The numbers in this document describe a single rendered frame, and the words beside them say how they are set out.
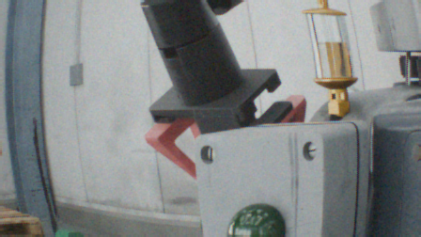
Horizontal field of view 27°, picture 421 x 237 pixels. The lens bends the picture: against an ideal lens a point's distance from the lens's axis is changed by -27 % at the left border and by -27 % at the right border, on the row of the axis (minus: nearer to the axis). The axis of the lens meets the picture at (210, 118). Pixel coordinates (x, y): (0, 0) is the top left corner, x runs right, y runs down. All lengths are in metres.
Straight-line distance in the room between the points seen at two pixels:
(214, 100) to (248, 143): 0.46
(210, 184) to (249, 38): 6.90
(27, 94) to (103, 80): 1.04
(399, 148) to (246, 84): 0.47
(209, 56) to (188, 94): 0.04
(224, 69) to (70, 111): 7.96
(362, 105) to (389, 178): 0.07
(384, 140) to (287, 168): 0.06
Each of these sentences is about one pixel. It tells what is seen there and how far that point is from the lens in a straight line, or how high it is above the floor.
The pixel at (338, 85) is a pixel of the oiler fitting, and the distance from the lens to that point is 0.53.
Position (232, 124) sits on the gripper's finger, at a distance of 0.91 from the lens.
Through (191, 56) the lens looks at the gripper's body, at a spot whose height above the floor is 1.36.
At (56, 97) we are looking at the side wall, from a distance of 9.06.
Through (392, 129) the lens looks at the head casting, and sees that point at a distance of 0.48.
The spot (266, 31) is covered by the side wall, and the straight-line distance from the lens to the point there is 7.28.
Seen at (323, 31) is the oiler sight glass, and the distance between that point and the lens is 0.53.
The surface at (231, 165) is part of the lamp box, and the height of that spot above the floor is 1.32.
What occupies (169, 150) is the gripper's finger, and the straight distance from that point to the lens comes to 0.99.
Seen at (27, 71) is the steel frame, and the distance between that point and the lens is 9.07.
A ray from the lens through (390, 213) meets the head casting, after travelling 0.49.
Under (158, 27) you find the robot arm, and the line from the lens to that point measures 0.91.
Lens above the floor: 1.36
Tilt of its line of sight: 3 degrees down
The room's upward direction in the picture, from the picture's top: 5 degrees counter-clockwise
